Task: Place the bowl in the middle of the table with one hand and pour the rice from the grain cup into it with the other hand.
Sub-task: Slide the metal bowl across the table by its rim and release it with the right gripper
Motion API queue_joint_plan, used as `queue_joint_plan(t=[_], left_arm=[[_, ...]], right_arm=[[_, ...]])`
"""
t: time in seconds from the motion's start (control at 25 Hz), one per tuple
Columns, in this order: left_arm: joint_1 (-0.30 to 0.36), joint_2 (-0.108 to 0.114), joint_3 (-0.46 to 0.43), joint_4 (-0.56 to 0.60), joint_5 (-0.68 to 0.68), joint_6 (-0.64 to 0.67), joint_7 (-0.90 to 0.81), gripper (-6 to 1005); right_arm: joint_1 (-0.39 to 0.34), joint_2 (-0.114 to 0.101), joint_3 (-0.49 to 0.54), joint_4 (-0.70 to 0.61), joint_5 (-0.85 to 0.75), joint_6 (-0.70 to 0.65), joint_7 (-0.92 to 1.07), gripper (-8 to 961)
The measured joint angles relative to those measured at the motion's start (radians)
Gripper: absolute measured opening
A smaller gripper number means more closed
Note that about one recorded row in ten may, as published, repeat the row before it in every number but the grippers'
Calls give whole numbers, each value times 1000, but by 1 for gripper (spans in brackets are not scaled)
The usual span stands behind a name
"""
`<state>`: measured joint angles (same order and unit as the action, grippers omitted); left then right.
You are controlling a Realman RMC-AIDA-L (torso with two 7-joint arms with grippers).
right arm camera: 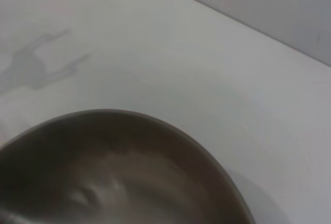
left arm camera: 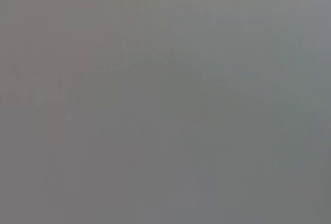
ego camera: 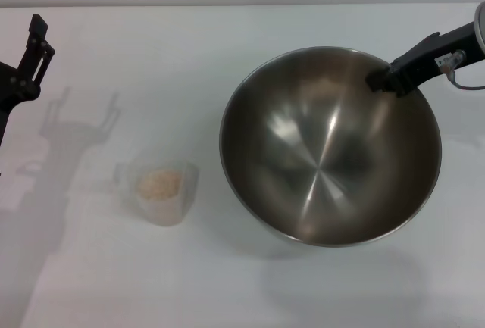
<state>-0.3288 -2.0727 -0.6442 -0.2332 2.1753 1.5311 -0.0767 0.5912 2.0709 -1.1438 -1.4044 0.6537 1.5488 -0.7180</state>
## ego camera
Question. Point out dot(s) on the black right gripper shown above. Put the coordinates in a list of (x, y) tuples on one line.
[(439, 51)]

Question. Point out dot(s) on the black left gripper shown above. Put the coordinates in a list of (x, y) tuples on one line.
[(7, 85)]

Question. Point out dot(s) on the stainless steel mixing bowl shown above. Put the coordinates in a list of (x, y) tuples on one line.
[(322, 154)]

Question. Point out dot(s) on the white rice grains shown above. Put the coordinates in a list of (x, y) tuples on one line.
[(159, 184)]

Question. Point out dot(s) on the clear plastic measuring cup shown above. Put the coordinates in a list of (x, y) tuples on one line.
[(159, 210)]

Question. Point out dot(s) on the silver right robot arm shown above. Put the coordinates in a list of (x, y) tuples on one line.
[(480, 25)]

